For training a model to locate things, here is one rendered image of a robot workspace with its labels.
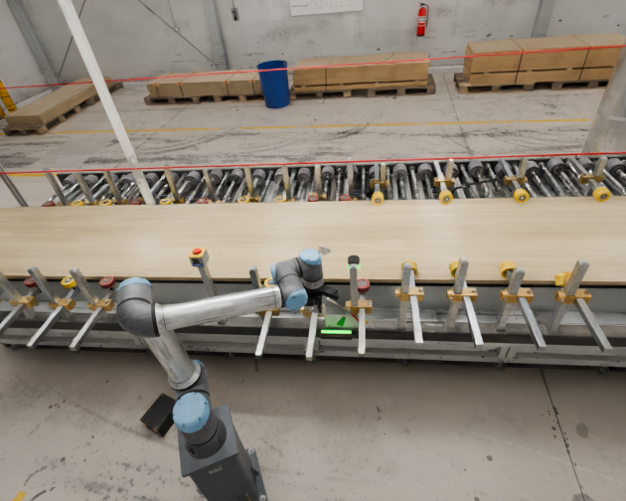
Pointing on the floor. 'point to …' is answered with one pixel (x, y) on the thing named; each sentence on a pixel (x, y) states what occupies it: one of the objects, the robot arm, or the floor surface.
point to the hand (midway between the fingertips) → (322, 312)
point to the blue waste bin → (274, 83)
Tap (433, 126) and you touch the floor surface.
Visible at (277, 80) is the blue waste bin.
